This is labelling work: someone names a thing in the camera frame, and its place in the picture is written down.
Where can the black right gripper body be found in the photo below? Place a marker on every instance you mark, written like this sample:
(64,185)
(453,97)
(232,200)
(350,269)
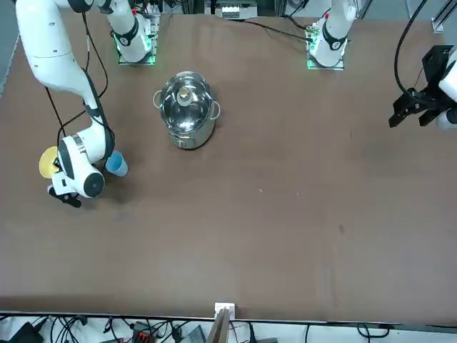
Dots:
(56,165)

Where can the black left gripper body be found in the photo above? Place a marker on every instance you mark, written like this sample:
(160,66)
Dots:
(433,64)

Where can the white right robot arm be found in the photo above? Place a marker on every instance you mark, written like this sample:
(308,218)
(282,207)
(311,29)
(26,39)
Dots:
(50,46)

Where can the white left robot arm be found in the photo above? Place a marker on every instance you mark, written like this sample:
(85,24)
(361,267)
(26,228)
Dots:
(332,35)

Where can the blue plastic cup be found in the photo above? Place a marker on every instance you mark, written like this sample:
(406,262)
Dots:
(119,168)

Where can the yellow plastic bowl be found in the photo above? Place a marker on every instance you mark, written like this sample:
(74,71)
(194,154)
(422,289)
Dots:
(46,162)

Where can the glass pot lid with knob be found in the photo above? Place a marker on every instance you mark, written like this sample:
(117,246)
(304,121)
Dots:
(185,118)

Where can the stainless steel pot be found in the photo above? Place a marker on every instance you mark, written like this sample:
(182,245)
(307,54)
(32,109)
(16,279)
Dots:
(194,141)

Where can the black power adapter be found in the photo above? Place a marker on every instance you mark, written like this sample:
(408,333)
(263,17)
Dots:
(25,334)

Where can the black device with red ports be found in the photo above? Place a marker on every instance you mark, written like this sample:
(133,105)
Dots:
(142,334)

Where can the grey power strip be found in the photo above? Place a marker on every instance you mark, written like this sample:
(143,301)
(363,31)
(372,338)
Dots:
(232,10)

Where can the dark grey power adapter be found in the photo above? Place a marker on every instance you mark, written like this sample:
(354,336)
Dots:
(195,336)

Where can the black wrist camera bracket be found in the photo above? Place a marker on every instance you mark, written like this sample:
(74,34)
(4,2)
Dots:
(71,200)

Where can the aluminium frame rail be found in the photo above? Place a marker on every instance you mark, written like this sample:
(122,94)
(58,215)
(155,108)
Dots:
(438,23)

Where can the white post bracket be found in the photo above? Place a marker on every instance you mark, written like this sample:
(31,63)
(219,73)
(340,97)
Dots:
(231,308)

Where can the camera mount post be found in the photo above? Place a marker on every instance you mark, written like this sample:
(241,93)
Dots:
(219,328)

